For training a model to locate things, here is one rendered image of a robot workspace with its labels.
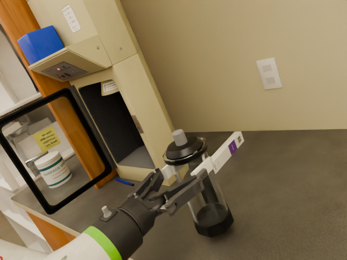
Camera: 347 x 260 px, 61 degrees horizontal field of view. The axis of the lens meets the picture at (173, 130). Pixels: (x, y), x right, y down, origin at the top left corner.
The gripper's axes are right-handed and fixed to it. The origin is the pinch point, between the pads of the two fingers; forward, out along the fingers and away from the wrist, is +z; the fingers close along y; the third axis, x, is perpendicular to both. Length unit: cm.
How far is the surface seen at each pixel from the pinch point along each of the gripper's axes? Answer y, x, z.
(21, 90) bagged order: 170, -27, 31
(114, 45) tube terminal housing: 31.4, -31.2, 17.0
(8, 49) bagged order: 170, -54, 36
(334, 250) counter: -26.9, 20.9, 4.1
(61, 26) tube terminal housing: 49, -43, 13
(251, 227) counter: -7.5, 21.0, 4.6
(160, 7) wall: 45, -38, 56
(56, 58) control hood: 41, -34, 2
